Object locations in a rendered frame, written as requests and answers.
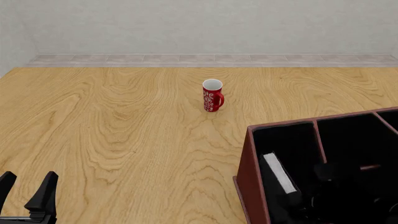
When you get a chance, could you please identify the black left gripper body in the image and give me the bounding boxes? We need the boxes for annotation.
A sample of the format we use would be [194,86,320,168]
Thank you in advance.
[0,211,58,224]

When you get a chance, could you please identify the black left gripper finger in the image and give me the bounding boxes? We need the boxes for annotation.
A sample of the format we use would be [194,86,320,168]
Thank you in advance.
[24,170,60,218]
[0,170,17,210]

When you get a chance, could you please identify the red-brown desk caddy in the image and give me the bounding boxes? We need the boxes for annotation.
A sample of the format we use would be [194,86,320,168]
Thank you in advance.
[233,106,398,224]

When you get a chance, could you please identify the black book with white pages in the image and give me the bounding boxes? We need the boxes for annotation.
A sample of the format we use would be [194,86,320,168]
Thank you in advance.
[259,152,305,224]

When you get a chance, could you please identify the red mug with white pattern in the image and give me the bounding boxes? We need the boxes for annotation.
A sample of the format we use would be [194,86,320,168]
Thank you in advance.
[201,78,225,113]

